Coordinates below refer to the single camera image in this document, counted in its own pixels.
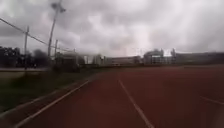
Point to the pale building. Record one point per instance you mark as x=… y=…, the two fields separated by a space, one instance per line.
x=123 y=61

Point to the dark building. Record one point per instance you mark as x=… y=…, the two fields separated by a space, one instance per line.
x=68 y=60

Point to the red running track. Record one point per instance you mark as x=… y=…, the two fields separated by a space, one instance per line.
x=160 y=100

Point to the tall floodlight pole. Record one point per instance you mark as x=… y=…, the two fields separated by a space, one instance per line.
x=51 y=33

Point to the long low building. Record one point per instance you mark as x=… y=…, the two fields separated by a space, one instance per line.
x=200 y=57

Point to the grass field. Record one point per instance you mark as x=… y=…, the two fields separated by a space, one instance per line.
x=26 y=85

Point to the net fence with poles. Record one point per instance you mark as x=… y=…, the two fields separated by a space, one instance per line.
x=26 y=43

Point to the grey kerb strip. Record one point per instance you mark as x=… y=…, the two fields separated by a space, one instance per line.
x=30 y=101

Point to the row of dark trees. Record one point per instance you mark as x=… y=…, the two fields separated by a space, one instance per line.
x=13 y=56

